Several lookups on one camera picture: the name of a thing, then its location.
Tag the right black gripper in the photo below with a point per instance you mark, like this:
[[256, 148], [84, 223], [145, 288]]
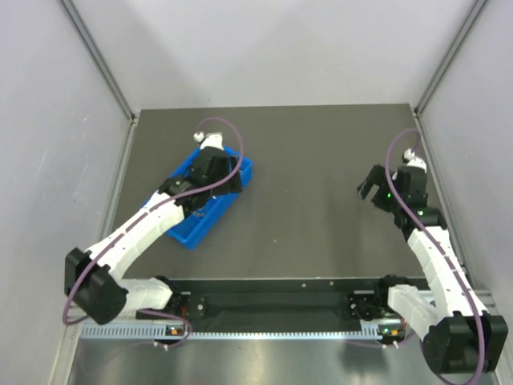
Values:
[[377, 186]]

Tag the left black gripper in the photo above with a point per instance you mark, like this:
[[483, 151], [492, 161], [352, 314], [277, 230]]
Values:
[[231, 176]]

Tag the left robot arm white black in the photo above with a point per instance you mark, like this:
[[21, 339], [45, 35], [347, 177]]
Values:
[[94, 279]]

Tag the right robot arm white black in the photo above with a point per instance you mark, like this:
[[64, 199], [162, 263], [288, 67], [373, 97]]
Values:
[[457, 332]]

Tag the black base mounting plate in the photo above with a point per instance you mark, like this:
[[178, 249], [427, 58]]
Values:
[[196, 306]]

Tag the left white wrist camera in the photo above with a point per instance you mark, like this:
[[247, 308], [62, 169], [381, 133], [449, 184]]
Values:
[[209, 140]]

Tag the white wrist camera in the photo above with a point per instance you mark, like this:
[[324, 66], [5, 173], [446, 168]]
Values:
[[209, 140], [411, 159]]

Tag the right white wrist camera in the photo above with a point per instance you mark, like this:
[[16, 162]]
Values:
[[411, 159]]

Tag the grey slotted cable duct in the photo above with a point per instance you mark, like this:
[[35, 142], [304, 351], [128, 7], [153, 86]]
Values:
[[365, 331]]

